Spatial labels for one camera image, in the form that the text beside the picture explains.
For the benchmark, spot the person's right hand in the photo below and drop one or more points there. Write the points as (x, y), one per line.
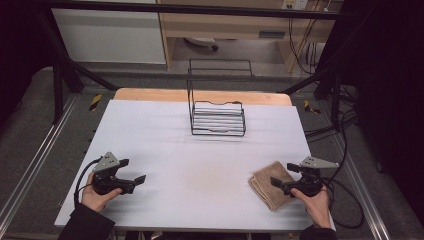
(315, 208)

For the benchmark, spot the white wall socket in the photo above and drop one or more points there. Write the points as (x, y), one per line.
(295, 4)

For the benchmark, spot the light wooden desk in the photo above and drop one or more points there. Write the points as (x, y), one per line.
(233, 25)

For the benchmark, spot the person's left hand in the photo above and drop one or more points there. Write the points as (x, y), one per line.
(95, 198)

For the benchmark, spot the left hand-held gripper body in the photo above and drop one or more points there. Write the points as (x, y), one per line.
(106, 181)

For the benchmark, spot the black frame crossbar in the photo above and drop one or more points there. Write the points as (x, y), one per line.
(200, 9)

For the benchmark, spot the white table cover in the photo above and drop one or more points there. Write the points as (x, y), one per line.
(186, 166)

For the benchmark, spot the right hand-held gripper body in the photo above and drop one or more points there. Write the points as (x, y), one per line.
(308, 181)

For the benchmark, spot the wooden table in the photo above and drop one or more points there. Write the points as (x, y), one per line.
(156, 95)

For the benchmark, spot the black metal stand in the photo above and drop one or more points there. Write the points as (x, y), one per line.
(336, 96)
(58, 86)

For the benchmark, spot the aluminium floor rail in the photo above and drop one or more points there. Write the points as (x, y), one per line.
(36, 156)
(365, 193)

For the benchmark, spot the office chair base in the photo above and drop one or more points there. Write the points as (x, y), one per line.
(201, 41)

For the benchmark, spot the brown towel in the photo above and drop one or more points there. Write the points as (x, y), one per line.
(266, 190)

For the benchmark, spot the white cabinet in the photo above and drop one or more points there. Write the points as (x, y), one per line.
(110, 36)

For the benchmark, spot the dark curtain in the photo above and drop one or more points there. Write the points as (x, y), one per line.
(393, 83)
(16, 50)

